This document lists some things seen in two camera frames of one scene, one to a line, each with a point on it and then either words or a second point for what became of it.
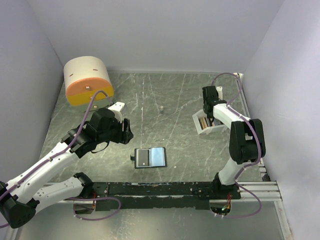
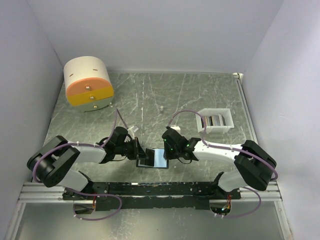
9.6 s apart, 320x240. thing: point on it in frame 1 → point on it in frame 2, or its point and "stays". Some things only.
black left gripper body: x=116 y=131 → x=131 y=148
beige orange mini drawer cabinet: x=84 y=76 stays
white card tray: x=203 y=126 stays
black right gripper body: x=209 y=116 → x=171 y=153
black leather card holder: x=149 y=157 stays
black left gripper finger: x=126 y=125 → x=141 y=153
